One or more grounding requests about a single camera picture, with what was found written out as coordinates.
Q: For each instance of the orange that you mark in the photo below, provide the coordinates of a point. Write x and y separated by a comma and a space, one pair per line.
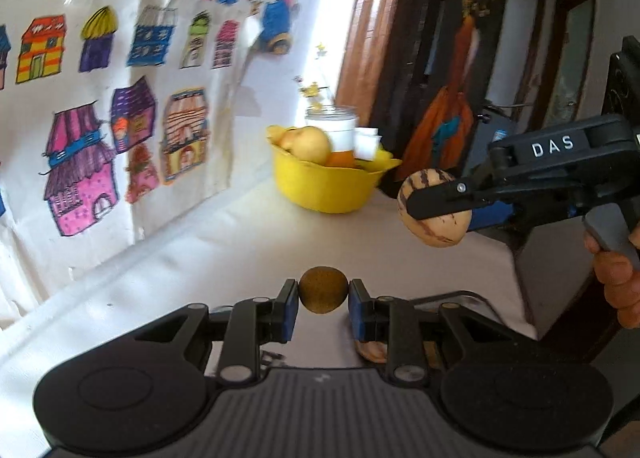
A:
342, 158

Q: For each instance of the tan passion fruit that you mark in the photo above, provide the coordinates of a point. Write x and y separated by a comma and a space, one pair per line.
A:
372, 352

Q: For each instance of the striped pepino melon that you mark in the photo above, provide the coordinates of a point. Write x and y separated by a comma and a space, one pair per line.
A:
440, 231

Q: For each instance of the yellow flowers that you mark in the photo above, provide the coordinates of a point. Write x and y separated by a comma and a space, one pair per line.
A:
315, 88

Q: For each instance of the small green-brown kiwi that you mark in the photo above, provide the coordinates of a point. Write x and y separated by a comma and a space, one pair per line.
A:
322, 295

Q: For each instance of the white printed tablecloth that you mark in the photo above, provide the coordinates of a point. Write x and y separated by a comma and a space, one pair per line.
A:
200, 248

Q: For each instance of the glass jar with white label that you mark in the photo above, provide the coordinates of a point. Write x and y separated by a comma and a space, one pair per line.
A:
331, 114

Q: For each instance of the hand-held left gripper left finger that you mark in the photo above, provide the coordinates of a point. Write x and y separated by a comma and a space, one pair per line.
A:
291, 313

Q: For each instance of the pale yellow pear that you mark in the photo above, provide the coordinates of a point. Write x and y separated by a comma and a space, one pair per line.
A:
311, 140
287, 139

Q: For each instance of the house drawings paper sheet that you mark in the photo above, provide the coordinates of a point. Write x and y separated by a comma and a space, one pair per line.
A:
100, 113

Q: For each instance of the dark wall poster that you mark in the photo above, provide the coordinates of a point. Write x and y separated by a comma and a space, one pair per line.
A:
450, 63

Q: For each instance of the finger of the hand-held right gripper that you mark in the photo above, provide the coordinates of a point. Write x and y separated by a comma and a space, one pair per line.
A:
495, 215
435, 200

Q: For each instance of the wooden door frame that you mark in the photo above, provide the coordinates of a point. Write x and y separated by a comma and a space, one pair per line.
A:
380, 23

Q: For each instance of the yellow bowl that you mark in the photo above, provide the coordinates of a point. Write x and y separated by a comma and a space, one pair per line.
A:
320, 185

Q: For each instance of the person's right hand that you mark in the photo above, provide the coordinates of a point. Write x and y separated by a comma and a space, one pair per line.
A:
617, 283

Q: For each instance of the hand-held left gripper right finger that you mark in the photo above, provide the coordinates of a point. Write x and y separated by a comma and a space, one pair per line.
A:
356, 313

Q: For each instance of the dark framed door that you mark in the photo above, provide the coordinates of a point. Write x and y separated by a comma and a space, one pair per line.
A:
570, 53

